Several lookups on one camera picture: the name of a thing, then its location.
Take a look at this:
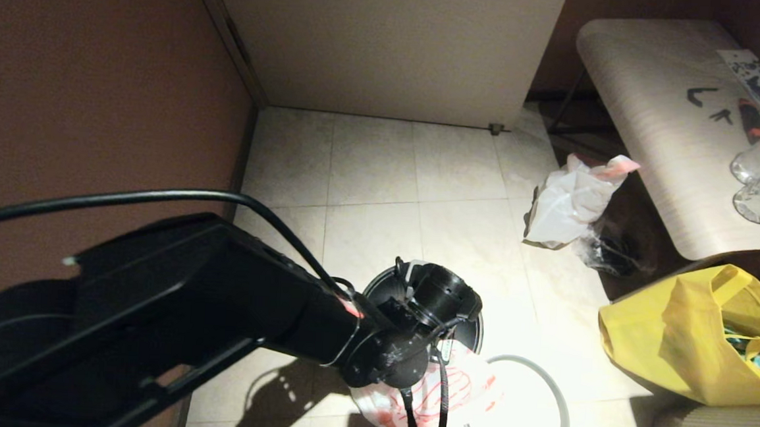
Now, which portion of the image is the clear red-print plastic bag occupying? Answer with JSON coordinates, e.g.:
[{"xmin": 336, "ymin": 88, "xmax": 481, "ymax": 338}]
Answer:
[{"xmin": 347, "ymin": 334, "xmax": 502, "ymax": 427}]

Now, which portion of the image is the grey bin ring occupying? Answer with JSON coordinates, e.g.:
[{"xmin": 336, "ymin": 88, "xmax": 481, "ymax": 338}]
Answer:
[{"xmin": 463, "ymin": 353, "xmax": 575, "ymax": 427}]

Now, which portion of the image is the used white bin liner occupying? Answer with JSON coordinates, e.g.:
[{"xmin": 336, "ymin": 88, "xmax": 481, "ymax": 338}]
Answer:
[{"xmin": 522, "ymin": 150, "xmax": 641, "ymax": 255}]

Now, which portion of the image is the black trash bin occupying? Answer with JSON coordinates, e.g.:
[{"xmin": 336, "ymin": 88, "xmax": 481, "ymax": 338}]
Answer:
[{"xmin": 358, "ymin": 262, "xmax": 488, "ymax": 356}]

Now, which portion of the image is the yellow tote bag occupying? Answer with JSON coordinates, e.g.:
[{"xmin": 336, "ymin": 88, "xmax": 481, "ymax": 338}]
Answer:
[{"xmin": 593, "ymin": 257, "xmax": 760, "ymax": 411}]

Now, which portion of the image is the crumpled clear plastic wrap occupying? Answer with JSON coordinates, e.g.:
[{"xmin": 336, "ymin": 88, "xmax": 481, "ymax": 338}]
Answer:
[{"xmin": 571, "ymin": 229, "xmax": 647, "ymax": 281}]

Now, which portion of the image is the dark metal table leg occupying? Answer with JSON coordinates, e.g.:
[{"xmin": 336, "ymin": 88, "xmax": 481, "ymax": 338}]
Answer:
[{"xmin": 547, "ymin": 69, "xmax": 591, "ymax": 138}]

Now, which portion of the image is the teal patterned packet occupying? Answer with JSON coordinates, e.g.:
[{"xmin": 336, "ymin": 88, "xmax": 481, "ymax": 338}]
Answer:
[{"xmin": 721, "ymin": 326, "xmax": 760, "ymax": 380}]

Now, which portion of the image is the light wood-grain table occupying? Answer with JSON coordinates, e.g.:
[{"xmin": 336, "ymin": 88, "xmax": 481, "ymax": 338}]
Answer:
[{"xmin": 564, "ymin": 14, "xmax": 760, "ymax": 266}]

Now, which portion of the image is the white cabinet panel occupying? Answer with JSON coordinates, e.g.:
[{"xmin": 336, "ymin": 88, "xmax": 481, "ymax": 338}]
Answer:
[{"xmin": 200, "ymin": 0, "xmax": 570, "ymax": 136}]

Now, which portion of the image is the black and red marker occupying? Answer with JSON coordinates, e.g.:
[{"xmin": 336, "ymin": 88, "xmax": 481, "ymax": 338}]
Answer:
[{"xmin": 734, "ymin": 99, "xmax": 760, "ymax": 146}]

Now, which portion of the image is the printed white card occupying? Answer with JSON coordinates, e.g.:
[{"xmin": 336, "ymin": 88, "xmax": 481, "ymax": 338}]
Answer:
[{"xmin": 713, "ymin": 48, "xmax": 760, "ymax": 105}]

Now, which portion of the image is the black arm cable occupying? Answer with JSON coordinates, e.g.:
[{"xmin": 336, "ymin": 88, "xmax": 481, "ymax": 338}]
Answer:
[
  {"xmin": 0, "ymin": 177, "xmax": 363, "ymax": 300},
  {"xmin": 396, "ymin": 343, "xmax": 454, "ymax": 427}
]

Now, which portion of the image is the black left upper arm cable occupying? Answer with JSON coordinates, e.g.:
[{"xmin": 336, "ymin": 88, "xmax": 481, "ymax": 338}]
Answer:
[{"xmin": 0, "ymin": 177, "xmax": 363, "ymax": 300}]

